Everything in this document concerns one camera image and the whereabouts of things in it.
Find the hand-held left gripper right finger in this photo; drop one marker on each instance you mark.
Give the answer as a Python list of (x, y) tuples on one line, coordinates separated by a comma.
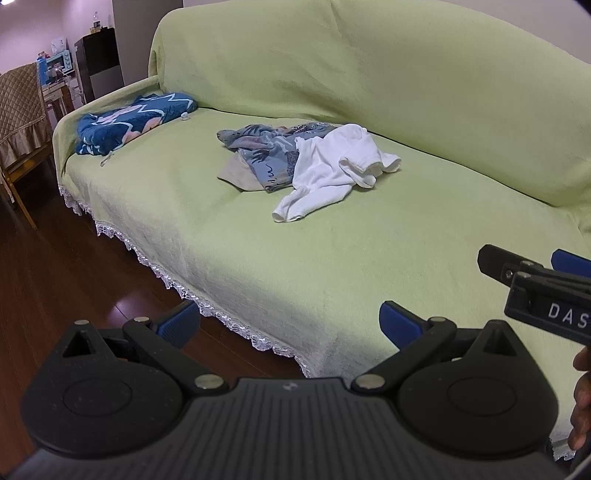
[(399, 323)]

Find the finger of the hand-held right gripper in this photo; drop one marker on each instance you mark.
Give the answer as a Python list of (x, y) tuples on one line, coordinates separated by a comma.
[(505, 265), (572, 263)]

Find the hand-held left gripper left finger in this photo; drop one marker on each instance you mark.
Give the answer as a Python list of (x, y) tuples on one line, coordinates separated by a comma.
[(178, 323)]

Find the white t-shirt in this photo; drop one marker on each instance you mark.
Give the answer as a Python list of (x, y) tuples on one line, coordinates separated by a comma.
[(330, 173)]

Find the person's right hand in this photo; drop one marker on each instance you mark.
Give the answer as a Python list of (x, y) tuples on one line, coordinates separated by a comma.
[(582, 406)]

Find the beige garment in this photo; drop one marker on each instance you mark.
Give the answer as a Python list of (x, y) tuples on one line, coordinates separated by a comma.
[(238, 175)]

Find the grey-blue patterned garment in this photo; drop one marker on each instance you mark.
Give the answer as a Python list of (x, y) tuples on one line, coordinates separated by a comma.
[(268, 147)]

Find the blue printed blanket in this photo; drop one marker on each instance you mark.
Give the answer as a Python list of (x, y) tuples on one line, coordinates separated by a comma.
[(129, 122)]

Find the green covered sofa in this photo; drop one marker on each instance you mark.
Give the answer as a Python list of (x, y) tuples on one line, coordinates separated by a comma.
[(323, 83)]

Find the white side table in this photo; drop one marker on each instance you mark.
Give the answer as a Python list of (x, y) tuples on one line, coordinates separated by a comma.
[(60, 92)]

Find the chair with brown quilted cover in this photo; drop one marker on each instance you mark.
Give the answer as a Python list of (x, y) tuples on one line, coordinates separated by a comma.
[(18, 115)]

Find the black mini fridge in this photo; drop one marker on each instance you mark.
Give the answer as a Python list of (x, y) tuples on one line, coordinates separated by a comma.
[(99, 60)]

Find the blue toaster oven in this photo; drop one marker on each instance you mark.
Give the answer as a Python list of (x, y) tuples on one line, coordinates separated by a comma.
[(60, 63)]

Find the white kitchen appliance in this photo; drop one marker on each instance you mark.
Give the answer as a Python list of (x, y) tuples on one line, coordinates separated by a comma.
[(57, 45)]

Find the clear plastic bottle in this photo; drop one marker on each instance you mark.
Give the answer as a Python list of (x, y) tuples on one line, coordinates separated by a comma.
[(96, 23)]

